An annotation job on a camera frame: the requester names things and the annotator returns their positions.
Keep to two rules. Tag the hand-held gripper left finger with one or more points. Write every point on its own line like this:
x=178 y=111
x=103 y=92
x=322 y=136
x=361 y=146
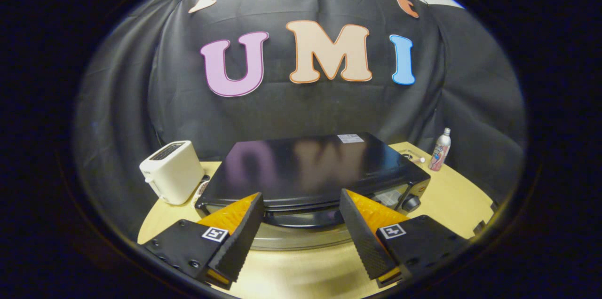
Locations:
x=240 y=238

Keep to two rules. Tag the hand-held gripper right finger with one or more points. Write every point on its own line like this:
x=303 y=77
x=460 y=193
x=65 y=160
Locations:
x=362 y=238

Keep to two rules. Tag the black toaster oven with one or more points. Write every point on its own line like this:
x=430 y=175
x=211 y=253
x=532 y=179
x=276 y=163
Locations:
x=305 y=167

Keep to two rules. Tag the white pop-up toaster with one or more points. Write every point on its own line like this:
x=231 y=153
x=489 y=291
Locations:
x=171 y=172

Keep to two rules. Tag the small clear plastic item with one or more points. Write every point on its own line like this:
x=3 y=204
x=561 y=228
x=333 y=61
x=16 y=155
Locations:
x=414 y=156

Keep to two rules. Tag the white and pink bottle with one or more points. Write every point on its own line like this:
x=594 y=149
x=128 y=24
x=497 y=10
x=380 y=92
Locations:
x=439 y=151

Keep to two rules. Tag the black backdrop cloth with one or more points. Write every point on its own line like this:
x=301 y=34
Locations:
x=122 y=92

